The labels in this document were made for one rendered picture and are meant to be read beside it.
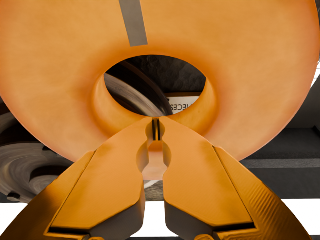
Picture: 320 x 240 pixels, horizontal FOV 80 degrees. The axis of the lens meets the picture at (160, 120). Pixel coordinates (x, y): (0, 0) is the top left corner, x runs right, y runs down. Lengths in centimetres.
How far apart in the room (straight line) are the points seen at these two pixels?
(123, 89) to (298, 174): 927
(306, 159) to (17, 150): 625
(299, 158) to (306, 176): 343
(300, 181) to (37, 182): 915
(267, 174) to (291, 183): 85
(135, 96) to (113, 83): 4
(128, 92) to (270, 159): 560
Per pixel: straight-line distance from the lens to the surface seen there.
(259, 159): 570
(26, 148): 37
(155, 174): 16
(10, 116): 40
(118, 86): 33
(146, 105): 35
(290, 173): 935
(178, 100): 52
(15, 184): 51
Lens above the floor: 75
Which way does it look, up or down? 44 degrees up
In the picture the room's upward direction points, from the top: 178 degrees clockwise
